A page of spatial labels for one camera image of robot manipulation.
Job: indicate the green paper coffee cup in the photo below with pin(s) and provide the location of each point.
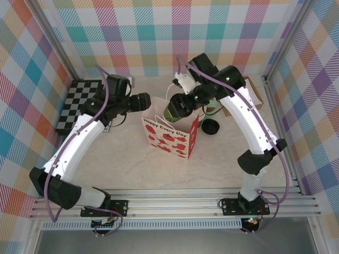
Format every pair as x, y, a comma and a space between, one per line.
168, 116

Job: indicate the small right control board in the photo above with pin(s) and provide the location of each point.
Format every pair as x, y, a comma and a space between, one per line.
253, 222

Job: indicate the aluminium side rail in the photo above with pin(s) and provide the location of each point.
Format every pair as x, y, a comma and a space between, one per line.
276, 111

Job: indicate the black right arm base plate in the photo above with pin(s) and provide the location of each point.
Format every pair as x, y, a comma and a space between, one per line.
230, 207

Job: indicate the small silver packet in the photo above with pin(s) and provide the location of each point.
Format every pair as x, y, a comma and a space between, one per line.
108, 129

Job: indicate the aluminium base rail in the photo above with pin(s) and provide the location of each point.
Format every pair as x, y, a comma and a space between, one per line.
172, 203

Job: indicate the aluminium left frame post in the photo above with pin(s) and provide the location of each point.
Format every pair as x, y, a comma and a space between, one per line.
58, 39

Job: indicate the white red printed paper bag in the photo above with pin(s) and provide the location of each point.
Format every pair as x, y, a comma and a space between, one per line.
169, 140

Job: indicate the grey metal panel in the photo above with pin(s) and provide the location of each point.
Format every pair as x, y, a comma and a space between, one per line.
172, 242

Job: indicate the aluminium right frame post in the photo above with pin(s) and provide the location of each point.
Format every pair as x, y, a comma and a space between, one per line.
288, 39

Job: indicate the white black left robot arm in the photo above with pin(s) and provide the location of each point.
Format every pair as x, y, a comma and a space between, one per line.
76, 145

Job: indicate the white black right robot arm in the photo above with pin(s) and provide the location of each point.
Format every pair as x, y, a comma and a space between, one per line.
249, 119

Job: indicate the mint green straw holder cup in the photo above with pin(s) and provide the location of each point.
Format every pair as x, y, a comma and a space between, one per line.
213, 109

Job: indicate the black grey chessboard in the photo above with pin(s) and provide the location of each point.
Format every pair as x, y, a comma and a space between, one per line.
70, 108

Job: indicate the brown cardboard napkin box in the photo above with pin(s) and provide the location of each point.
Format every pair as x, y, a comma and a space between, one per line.
258, 100

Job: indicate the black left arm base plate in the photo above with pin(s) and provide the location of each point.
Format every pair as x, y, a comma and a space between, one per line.
120, 209

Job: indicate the aluminium frame post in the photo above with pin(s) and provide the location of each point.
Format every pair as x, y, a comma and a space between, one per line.
58, 39
288, 39

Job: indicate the small control board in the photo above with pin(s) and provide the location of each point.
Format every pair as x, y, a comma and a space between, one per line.
104, 224
253, 222

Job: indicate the small left control board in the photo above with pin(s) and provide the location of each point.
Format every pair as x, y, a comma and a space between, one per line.
104, 224

